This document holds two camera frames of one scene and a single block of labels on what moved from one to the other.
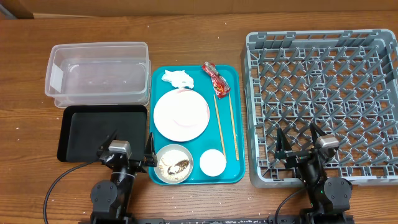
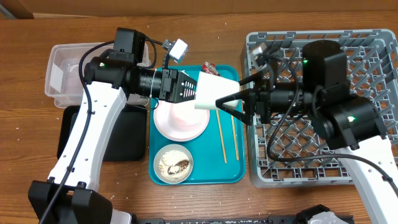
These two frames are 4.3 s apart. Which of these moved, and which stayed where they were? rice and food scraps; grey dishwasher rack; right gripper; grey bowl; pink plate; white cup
Moved: right gripper; white cup
Stayed: grey bowl; grey dishwasher rack; rice and food scraps; pink plate
